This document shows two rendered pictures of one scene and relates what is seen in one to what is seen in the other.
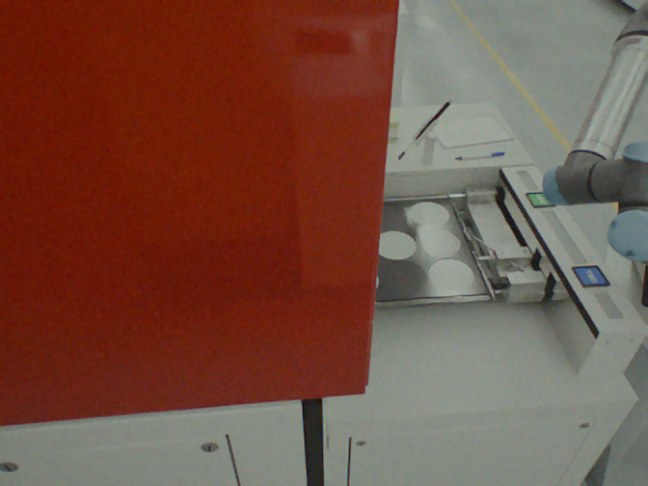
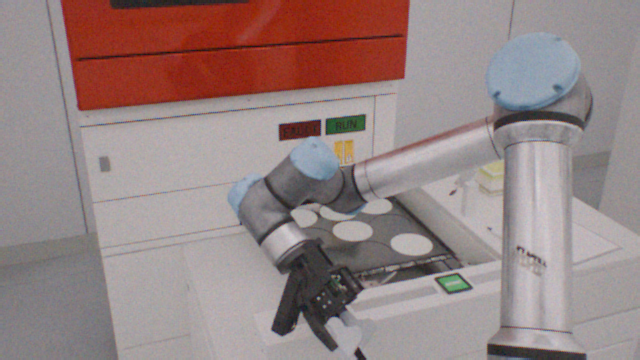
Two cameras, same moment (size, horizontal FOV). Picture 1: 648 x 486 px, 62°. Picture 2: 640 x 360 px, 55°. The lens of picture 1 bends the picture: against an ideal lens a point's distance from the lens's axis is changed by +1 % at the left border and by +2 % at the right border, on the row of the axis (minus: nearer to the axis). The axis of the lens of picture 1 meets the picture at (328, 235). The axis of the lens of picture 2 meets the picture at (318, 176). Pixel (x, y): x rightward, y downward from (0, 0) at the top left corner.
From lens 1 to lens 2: 1.51 m
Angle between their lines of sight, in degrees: 63
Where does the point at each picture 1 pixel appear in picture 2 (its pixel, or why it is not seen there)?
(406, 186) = (440, 224)
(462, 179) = (475, 250)
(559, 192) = not seen: hidden behind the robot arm
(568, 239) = (392, 303)
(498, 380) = (237, 321)
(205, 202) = not seen: outside the picture
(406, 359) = (247, 273)
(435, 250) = (357, 250)
